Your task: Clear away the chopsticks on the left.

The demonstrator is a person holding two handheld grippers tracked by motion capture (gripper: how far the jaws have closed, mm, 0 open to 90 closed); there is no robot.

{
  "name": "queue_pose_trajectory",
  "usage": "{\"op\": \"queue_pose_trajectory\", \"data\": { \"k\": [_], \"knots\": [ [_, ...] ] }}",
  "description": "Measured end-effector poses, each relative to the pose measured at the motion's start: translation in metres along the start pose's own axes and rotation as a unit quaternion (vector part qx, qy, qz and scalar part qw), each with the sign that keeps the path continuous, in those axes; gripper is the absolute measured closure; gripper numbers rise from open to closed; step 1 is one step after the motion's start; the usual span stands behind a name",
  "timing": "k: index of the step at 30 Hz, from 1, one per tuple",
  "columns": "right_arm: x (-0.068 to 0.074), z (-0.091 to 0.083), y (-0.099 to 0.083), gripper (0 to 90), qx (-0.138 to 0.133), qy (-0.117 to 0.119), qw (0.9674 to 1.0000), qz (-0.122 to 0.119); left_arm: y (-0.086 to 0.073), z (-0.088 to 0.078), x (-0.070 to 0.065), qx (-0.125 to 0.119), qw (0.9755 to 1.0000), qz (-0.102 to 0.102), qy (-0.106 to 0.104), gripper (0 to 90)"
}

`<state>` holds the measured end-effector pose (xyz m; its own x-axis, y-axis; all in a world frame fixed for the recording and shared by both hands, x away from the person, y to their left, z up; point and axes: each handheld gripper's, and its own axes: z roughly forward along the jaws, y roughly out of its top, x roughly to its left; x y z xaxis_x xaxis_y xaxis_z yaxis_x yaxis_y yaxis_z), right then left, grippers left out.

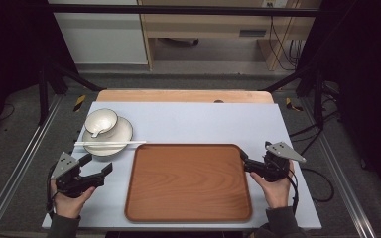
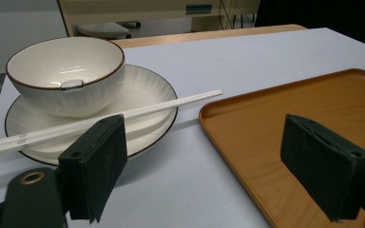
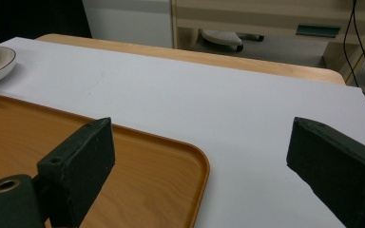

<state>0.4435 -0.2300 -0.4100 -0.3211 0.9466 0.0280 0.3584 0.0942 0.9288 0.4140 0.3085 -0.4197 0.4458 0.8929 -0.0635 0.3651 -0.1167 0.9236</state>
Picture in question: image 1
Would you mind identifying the aluminium rail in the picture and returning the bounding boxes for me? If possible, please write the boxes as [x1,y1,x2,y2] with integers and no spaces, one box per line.
[0,93,64,238]
[302,98,380,238]

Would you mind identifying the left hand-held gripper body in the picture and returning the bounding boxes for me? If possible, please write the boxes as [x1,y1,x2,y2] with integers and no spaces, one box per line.
[50,152,106,199]

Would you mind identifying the hanging black cables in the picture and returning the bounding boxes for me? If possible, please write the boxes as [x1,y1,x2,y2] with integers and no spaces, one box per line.
[268,15,307,72]

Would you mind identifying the white plate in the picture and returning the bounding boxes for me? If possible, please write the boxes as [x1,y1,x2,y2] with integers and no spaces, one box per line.
[81,115,134,158]

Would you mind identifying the wall power socket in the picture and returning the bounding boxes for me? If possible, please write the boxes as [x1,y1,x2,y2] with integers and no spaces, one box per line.
[261,0,289,9]

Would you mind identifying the brown wooden tray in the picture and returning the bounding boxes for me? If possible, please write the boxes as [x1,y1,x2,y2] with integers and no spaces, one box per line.
[124,143,254,223]

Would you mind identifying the person's left hand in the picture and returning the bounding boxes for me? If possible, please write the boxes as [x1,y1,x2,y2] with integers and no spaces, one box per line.
[50,179,97,220]

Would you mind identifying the white ceramic spoon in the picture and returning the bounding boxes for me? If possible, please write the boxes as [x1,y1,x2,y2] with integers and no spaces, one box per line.
[90,114,114,139]

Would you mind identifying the yellow black tape marker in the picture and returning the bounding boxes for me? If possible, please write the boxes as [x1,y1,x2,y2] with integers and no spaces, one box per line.
[285,96,305,113]
[72,94,87,113]

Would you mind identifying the person's right hand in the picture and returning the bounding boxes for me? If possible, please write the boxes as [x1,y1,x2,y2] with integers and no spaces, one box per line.
[249,160,296,210]

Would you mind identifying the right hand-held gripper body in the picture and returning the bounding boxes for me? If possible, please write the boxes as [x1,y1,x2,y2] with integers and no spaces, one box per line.
[260,141,308,183]

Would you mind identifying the white bowl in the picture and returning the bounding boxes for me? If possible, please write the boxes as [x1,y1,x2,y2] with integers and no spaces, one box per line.
[83,107,119,139]

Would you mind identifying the black horizontal frame bar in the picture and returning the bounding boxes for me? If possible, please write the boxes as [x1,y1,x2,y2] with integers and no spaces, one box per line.
[44,4,323,18]

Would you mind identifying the light wooden desk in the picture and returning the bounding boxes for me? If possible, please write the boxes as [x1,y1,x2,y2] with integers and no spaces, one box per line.
[137,0,321,72]

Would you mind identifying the black floor cable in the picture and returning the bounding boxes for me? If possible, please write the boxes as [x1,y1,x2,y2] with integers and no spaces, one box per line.
[299,167,335,203]

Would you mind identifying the white cabinet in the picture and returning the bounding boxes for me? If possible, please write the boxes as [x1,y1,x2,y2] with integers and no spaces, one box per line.
[48,0,149,65]

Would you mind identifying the black metal stand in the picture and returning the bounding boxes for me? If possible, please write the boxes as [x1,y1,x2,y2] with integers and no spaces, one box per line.
[37,59,105,127]
[262,62,341,130]

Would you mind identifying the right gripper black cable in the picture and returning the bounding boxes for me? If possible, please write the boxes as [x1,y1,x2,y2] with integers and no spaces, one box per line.
[286,173,301,214]

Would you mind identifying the white chopstick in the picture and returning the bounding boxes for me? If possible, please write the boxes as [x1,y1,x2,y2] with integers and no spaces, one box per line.
[73,140,148,146]
[74,143,140,148]

